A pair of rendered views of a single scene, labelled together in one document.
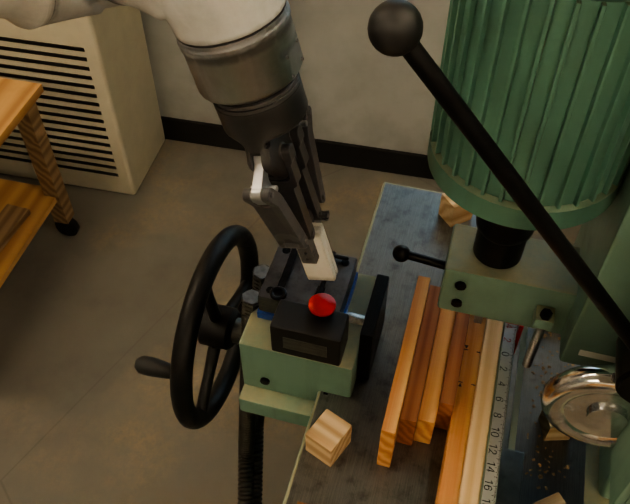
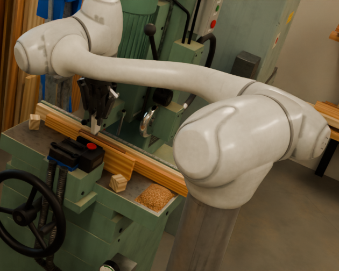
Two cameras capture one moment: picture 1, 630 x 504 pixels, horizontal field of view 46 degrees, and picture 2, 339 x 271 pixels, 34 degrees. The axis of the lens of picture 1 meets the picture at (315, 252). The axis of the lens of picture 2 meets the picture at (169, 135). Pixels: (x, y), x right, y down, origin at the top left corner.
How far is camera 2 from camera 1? 1.42 m
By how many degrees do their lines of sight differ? 68
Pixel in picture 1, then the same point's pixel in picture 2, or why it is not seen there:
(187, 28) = (113, 51)
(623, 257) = not seen: hidden behind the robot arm
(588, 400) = (151, 119)
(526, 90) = (141, 39)
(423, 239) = (40, 137)
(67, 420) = not seen: outside the picture
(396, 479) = (134, 179)
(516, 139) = (139, 52)
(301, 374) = (92, 178)
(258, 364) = (83, 185)
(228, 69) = not seen: hidden behind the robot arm
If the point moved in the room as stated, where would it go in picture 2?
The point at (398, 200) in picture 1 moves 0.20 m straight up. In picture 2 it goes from (14, 134) to (23, 80)
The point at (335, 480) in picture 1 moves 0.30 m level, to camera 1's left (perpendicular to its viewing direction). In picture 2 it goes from (129, 190) to (102, 250)
